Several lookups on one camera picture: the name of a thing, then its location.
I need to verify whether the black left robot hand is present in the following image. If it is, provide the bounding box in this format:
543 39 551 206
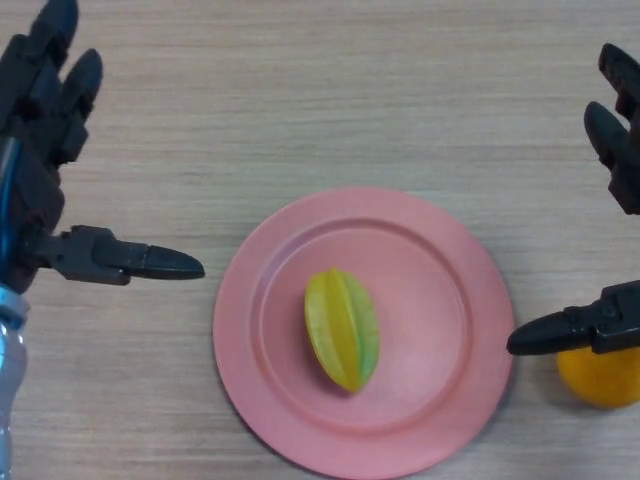
0 0 206 296

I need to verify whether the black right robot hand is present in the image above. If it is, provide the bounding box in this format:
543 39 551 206
506 43 640 357

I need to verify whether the yellow green starfruit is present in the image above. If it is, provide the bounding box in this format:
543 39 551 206
303 267 381 396

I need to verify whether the pink round plate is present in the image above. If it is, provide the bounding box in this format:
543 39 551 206
212 187 516 480

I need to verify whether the orange round fruit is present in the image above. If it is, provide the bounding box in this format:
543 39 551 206
556 347 640 410

